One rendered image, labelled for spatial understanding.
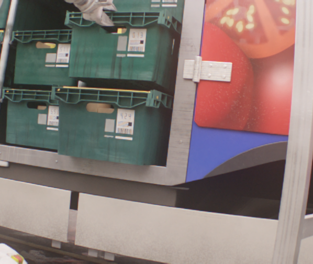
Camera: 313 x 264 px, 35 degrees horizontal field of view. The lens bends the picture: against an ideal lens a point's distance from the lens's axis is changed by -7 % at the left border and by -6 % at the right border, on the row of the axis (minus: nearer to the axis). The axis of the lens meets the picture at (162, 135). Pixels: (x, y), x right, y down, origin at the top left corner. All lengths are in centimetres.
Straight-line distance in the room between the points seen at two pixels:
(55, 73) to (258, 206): 103
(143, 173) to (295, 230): 128
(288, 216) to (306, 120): 12
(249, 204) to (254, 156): 21
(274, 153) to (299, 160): 112
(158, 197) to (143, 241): 17
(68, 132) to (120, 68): 29
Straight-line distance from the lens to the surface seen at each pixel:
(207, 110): 181
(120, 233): 192
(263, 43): 182
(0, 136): 256
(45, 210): 207
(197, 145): 182
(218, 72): 181
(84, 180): 199
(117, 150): 181
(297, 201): 64
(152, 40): 182
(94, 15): 173
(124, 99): 180
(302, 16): 67
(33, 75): 235
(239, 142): 178
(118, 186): 193
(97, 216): 195
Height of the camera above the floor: 67
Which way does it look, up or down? 3 degrees up
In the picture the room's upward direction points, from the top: 7 degrees clockwise
